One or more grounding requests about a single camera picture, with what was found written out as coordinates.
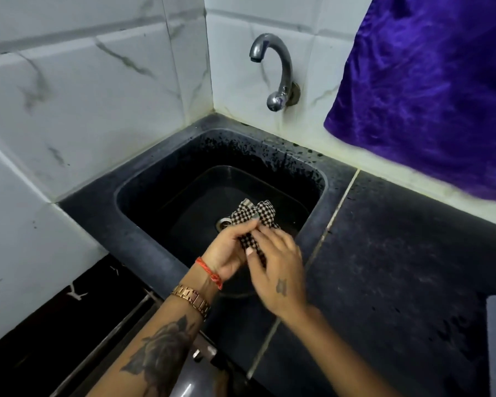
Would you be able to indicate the person's right thumb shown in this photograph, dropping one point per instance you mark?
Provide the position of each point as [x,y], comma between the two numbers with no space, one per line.
[254,264]

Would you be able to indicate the chrome wall faucet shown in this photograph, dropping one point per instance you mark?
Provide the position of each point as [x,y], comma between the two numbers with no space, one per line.
[283,66]

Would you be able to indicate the purple velvet curtain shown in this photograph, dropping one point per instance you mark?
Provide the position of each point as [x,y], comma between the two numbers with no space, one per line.
[430,86]

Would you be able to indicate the person's right forearm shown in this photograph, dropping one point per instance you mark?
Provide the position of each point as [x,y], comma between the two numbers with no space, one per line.
[334,355]

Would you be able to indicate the person's left fingers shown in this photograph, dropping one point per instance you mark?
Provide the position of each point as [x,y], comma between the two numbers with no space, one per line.
[240,227]

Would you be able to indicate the black sink basin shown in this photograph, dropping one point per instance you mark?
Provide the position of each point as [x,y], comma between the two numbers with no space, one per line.
[182,190]

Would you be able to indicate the small metal knob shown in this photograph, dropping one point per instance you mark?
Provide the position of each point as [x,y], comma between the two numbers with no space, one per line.
[201,353]

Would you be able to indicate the person's left forearm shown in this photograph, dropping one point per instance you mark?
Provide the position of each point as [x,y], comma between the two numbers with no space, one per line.
[165,343]

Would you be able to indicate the person's right hand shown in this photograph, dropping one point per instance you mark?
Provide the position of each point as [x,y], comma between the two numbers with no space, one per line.
[281,276]

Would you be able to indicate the gold link wristwatch band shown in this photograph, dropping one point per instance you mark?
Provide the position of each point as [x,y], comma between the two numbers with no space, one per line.
[192,298]

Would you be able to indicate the black white checkered cloth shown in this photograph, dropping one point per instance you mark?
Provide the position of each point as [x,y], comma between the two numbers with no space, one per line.
[266,214]

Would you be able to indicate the person's left hand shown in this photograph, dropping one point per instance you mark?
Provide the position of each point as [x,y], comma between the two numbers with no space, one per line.
[223,254]

